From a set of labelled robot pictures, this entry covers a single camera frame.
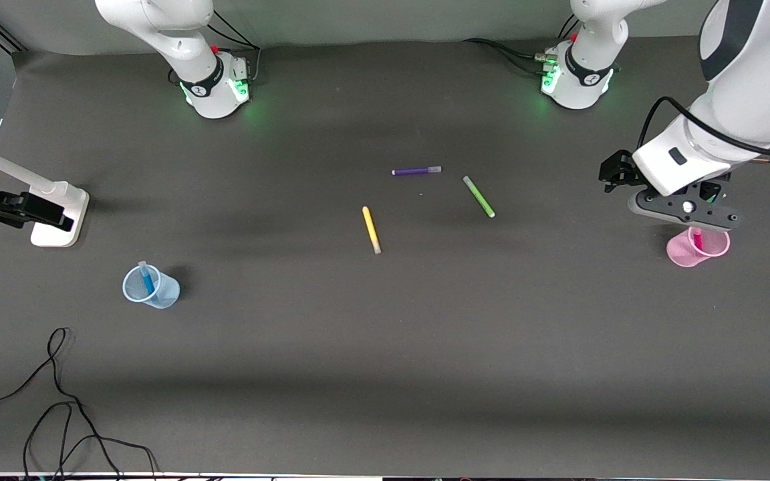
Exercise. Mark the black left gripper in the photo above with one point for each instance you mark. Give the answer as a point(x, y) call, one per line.
point(616, 169)

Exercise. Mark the pink marker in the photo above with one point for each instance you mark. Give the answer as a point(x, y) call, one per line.
point(698, 239)

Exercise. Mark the blue marker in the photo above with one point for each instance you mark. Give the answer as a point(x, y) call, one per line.
point(148, 279)

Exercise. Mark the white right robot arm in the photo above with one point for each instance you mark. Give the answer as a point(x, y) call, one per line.
point(171, 33)

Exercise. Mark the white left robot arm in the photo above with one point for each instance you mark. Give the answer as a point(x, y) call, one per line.
point(752, 80)

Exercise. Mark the white stand with flat base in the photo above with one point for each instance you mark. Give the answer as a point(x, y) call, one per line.
point(61, 224)

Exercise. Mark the translucent pink plastic cup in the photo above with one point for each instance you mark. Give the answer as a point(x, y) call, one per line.
point(682, 252)

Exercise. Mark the green marker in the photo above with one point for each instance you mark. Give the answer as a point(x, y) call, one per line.
point(479, 196)

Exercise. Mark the translucent blue plastic cup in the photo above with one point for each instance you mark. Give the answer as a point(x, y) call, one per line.
point(164, 294)

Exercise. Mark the purple marker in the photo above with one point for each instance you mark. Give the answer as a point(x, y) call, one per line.
point(415, 171)

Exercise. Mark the yellow marker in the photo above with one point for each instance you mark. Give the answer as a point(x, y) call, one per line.
point(371, 228)

